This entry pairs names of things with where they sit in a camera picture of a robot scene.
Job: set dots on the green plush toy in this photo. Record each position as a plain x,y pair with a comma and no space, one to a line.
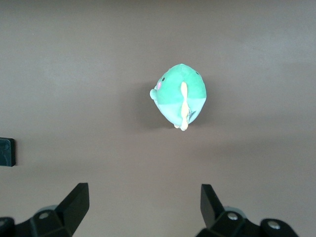
177,86

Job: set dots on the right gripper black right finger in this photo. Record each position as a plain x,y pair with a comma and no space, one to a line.
214,217

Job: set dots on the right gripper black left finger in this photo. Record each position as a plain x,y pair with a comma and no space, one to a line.
71,209

